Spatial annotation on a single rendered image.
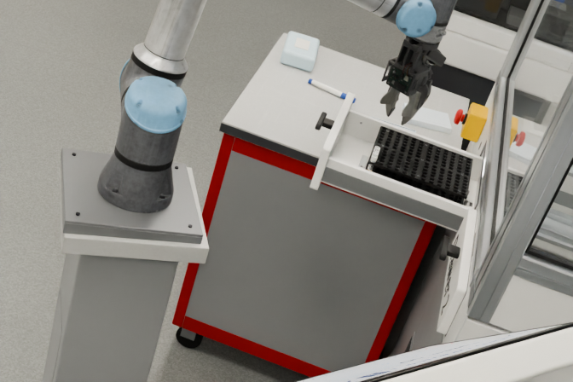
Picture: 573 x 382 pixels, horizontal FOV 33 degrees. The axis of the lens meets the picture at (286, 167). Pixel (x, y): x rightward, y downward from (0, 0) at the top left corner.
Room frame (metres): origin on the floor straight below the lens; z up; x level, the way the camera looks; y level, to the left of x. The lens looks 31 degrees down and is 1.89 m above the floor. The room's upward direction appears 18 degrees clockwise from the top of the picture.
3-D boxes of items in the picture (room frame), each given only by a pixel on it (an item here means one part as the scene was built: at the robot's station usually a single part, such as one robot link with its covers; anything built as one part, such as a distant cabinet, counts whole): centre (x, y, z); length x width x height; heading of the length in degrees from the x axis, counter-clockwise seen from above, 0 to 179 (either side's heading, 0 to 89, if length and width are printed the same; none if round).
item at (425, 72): (1.89, -0.19, 1.10); 0.09 x 0.08 x 0.12; 151
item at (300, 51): (2.47, 0.06, 0.78); 0.15 x 0.10 x 0.04; 2
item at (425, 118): (2.34, -0.32, 0.77); 0.13 x 0.09 x 0.02; 98
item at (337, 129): (1.87, -0.08, 0.87); 0.29 x 0.02 x 0.11; 175
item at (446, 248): (1.53, -0.35, 0.91); 0.07 x 0.04 x 0.01; 175
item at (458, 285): (1.53, -0.37, 0.87); 0.29 x 0.02 x 0.11; 175
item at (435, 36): (1.90, -0.19, 1.18); 0.08 x 0.08 x 0.05
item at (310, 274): (2.28, -0.13, 0.38); 0.62 x 0.58 x 0.76; 175
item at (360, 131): (1.85, -0.29, 0.86); 0.40 x 0.26 x 0.06; 85
